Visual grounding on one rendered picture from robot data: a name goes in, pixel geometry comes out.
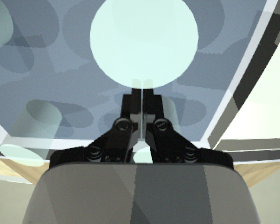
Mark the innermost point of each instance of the clear glass jar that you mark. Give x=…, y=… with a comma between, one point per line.
x=29, y=139
x=6, y=25
x=141, y=149
x=144, y=43

